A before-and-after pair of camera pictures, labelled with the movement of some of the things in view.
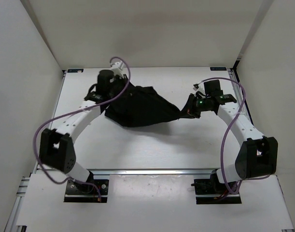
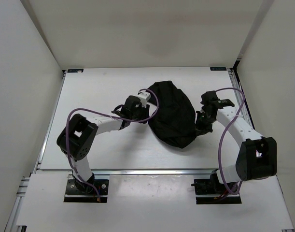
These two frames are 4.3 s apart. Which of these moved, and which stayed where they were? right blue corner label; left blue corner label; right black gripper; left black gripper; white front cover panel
Moved: right black gripper; left black gripper
Stayed: white front cover panel; right blue corner label; left blue corner label
